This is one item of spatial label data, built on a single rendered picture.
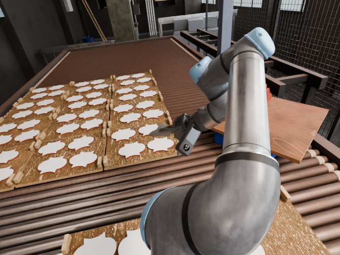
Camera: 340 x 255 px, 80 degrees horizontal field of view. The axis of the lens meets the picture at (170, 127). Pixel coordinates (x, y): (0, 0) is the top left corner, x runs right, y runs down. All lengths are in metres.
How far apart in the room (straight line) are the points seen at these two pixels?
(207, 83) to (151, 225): 0.39
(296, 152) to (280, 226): 0.31
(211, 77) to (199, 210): 0.37
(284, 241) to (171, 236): 0.53
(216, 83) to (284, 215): 0.54
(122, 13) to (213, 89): 6.57
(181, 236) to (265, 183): 0.14
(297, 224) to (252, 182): 0.59
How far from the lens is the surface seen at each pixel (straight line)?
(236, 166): 0.30
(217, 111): 0.61
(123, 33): 7.16
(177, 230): 0.33
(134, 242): 0.78
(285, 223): 0.86
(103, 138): 1.28
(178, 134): 0.70
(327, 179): 1.10
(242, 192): 0.29
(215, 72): 0.56
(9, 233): 1.08
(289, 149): 0.99
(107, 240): 0.82
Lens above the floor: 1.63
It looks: 33 degrees down
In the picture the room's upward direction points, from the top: 6 degrees counter-clockwise
